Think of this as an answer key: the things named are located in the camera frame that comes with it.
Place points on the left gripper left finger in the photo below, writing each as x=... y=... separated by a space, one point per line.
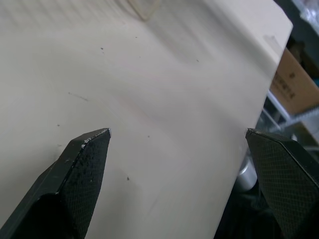
x=72 y=189

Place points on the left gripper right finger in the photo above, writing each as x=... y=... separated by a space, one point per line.
x=286 y=179

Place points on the silver table leg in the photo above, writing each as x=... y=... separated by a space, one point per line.
x=246 y=175

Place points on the brown cardboard box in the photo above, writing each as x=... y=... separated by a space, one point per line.
x=294 y=87

